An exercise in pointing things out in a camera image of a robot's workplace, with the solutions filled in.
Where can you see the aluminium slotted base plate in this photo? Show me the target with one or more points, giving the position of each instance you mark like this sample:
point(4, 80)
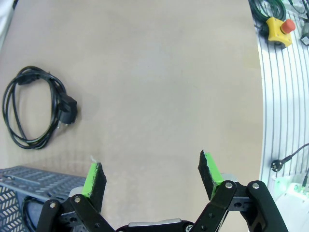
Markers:
point(277, 96)

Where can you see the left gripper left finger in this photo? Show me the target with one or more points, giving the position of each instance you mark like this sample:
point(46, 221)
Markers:
point(95, 183)

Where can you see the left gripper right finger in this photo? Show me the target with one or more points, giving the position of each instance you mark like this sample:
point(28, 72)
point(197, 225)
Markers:
point(210, 174)

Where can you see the blue-grey plastic basket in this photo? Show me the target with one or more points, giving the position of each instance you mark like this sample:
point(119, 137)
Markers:
point(36, 178)

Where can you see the small black power adapter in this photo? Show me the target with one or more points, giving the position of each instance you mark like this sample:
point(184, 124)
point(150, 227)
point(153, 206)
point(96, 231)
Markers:
point(305, 39)

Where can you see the yellow red emergency stop button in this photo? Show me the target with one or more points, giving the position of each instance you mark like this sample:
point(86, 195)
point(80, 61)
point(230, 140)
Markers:
point(275, 26)

